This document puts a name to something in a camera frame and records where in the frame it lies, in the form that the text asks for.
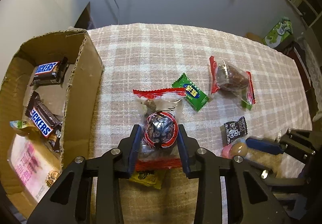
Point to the green carton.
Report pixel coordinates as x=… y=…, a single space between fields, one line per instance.
x=275 y=35

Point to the yellow snack packet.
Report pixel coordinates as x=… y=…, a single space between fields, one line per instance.
x=146 y=178

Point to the black candy packet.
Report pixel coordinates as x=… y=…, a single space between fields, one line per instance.
x=234 y=129

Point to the green candy packet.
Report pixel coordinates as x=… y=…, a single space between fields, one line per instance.
x=191 y=93

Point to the red-edged packet with ball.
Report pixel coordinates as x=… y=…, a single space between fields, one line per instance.
x=158 y=131

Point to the brown chocolate bar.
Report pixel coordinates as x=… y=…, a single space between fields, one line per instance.
x=46 y=70
x=40 y=123

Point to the white lace tablecloth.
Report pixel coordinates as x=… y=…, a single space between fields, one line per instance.
x=312 y=68

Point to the red-edged dried fruit packet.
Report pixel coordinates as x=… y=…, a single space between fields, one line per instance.
x=230 y=76

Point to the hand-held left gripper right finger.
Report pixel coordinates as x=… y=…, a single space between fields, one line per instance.
x=182 y=151

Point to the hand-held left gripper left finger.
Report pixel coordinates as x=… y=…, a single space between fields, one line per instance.
x=134 y=148

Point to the cardboard box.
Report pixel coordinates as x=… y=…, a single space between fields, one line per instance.
x=83 y=83

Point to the sliced bread package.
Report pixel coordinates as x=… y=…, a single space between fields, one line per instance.
x=27 y=163

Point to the clear packet with green snack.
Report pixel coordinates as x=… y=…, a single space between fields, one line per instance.
x=21 y=128

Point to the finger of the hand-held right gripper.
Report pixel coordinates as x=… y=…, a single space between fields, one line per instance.
x=284 y=178
x=261 y=145

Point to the pink candy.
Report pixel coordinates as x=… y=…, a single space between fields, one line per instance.
x=226 y=151

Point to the packaged braised egg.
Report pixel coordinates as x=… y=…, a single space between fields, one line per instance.
x=239 y=149

